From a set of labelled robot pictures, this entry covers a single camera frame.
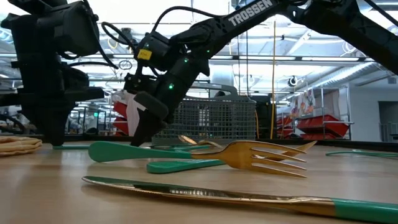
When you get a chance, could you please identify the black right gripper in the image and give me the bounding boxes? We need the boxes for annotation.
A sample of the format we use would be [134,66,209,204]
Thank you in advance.
[123,57,212,147]

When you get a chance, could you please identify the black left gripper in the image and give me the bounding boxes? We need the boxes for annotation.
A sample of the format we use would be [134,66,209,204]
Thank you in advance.
[0,55,106,147]

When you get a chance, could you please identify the gold spoon green handle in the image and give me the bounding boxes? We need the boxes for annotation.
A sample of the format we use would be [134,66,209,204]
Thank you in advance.
[325,150,398,159]
[178,134,200,146]

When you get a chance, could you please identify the pink cloth cover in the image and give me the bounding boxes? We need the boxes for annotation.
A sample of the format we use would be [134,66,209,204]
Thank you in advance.
[111,90,147,138]

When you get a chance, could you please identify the small white robot arms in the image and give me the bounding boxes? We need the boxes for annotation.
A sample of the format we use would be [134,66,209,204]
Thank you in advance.
[65,113,95,133]

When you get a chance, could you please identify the stacked red bins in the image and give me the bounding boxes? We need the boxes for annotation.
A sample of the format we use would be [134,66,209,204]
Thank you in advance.
[112,101,129,136]

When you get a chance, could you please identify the folded tan cloth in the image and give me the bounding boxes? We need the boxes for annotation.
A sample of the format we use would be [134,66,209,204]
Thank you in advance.
[0,135,43,157]

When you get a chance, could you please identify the grey plastic cutlery basket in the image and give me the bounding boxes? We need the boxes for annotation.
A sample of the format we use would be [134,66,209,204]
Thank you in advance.
[151,83,257,146]

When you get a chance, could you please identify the yellow tag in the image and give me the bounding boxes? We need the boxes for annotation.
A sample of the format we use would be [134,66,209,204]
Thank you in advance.
[137,49,153,61]

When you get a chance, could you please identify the colourful poster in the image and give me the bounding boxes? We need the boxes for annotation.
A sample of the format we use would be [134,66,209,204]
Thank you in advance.
[290,89,315,118]

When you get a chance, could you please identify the metal shelf with red bins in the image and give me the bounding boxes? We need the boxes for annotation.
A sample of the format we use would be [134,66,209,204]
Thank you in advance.
[275,86,355,141]

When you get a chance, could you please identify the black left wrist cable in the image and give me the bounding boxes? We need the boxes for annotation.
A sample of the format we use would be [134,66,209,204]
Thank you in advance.
[58,0,119,70]

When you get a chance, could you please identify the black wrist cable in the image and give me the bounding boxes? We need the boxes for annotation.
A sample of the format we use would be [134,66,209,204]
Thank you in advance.
[58,0,119,70]
[101,5,218,71]

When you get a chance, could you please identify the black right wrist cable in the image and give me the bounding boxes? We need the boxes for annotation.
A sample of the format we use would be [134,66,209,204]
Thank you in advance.
[101,5,218,71]

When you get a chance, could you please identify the yellow cable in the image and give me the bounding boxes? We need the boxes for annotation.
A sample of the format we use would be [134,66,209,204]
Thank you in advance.
[254,21,277,140]

